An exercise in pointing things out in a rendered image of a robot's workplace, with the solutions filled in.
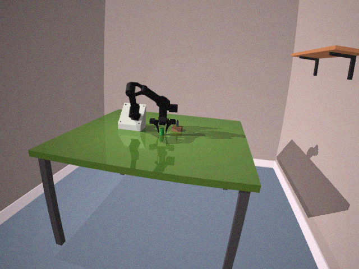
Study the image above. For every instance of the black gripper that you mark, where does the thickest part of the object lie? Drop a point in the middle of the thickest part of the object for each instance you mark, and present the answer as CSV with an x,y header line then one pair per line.
x,y
155,122

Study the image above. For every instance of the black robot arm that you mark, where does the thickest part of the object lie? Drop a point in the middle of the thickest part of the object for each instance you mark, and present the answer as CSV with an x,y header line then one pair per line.
x,y
162,102

